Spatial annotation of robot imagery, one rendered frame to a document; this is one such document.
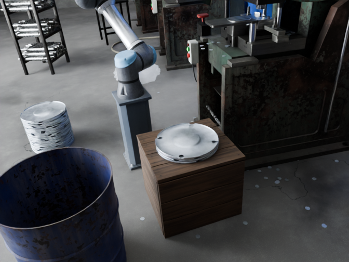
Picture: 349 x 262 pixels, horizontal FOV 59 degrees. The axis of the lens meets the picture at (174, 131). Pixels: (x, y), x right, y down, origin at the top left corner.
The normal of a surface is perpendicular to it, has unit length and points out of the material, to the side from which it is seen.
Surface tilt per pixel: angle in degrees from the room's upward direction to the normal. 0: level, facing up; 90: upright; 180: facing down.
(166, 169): 0
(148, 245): 0
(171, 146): 0
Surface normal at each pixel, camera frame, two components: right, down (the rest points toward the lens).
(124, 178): -0.07, -0.85
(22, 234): -0.13, 0.56
